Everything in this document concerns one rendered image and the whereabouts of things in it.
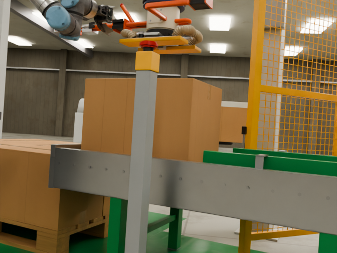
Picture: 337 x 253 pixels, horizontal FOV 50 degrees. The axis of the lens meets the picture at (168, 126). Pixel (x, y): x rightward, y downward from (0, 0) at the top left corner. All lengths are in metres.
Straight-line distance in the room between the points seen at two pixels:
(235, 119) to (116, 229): 2.25
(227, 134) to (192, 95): 2.06
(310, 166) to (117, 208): 0.81
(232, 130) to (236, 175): 2.26
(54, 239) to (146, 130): 0.98
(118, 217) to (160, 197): 0.22
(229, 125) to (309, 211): 2.36
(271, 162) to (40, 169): 1.23
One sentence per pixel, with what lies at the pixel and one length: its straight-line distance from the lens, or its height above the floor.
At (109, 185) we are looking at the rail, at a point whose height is 0.45.
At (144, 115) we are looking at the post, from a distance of 1.32.
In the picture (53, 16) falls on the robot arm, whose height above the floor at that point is 1.14.
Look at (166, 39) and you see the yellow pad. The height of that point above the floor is 1.14.
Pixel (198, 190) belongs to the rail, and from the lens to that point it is 1.44.
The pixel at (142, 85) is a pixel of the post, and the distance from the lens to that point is 1.34.
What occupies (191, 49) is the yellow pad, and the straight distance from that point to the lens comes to 1.93.
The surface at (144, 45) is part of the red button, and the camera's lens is 1.36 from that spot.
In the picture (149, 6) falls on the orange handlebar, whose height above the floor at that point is 1.26.
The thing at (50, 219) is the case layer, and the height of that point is 0.20.
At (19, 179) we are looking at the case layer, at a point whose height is 0.38.
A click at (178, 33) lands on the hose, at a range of 1.78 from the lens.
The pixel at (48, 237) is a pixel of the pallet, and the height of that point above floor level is 0.10.
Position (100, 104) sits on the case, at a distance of 1.83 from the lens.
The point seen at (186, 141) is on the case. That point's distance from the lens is 1.58.
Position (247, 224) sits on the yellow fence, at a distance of 2.20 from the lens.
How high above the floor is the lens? 0.73
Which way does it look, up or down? level
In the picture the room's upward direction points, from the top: 4 degrees clockwise
